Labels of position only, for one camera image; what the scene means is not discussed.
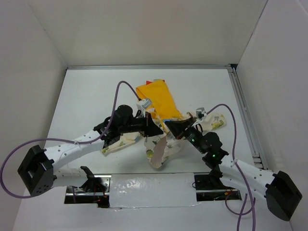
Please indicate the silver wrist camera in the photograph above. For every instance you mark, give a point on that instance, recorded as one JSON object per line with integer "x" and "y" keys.
{"x": 200, "y": 113}
{"x": 143, "y": 104}

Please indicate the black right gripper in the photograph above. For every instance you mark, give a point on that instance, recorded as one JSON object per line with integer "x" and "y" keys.
{"x": 178, "y": 126}

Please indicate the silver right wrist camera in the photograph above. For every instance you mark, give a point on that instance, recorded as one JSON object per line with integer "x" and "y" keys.
{"x": 200, "y": 113}

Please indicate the cream yellow dinosaur print jacket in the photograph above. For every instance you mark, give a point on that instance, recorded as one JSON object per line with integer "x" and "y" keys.
{"x": 160, "y": 148}

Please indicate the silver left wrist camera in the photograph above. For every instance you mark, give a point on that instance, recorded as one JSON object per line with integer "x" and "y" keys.
{"x": 143, "y": 104}

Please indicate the white taped base cover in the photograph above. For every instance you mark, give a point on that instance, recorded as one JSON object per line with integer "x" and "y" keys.
{"x": 152, "y": 190}

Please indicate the aluminium rail frame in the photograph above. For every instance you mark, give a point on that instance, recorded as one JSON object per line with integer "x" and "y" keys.
{"x": 88, "y": 94}

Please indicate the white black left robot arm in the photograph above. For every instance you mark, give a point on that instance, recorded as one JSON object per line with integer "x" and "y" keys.
{"x": 38, "y": 168}

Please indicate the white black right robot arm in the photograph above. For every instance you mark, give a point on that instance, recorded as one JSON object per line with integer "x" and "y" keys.
{"x": 280, "y": 192}

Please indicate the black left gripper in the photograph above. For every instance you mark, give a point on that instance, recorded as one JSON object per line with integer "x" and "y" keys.
{"x": 149, "y": 127}

